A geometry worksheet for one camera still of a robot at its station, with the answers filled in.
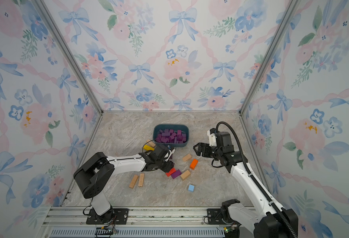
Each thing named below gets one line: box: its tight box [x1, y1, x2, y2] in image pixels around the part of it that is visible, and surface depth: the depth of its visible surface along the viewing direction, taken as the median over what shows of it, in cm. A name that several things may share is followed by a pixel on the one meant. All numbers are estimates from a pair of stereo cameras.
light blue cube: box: [188, 183, 195, 193], surface depth 83 cm
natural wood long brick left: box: [128, 174, 139, 189], surface depth 85 cm
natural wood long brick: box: [137, 173, 145, 187], surface depth 86 cm
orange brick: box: [189, 158, 199, 171], surface depth 94 cm
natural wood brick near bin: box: [146, 139, 156, 148], surface depth 102 cm
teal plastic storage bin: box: [152, 123, 190, 148], surface depth 105 cm
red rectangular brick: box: [165, 167, 177, 178], surface depth 90 cm
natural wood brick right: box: [182, 153, 192, 163], surface depth 97 cm
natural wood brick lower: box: [180, 169, 191, 181], surface depth 88 cm
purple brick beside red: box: [170, 169, 182, 179], surface depth 90 cm
